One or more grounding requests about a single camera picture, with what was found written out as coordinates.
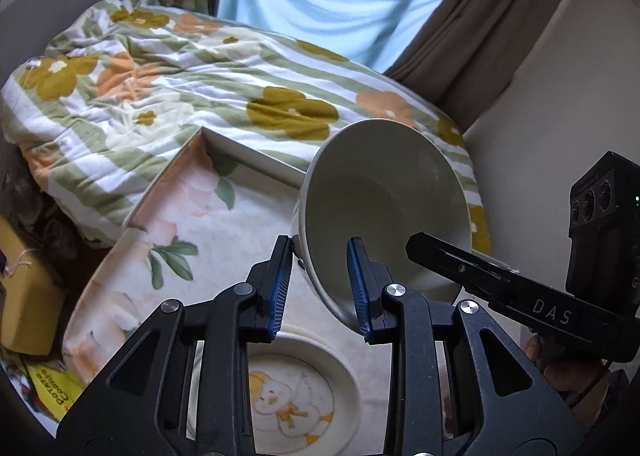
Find white duck cartoon plate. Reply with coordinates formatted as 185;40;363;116
248;326;361;455

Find cream bowl with duck print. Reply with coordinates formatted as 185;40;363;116
292;119;472;329

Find person's right hand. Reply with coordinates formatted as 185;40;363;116
525;335;611;408

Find yellow snack packet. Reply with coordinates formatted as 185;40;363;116
25;362;85;422

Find yellow box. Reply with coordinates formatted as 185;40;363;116
1;217;65;356

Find white bed tray table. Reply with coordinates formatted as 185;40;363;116
121;125;314;232

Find brown right curtain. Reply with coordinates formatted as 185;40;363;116
385;0;562;131

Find floral striped quilt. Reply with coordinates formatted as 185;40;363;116
1;0;490;253

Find black camera box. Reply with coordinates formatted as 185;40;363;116
565;151;639;315

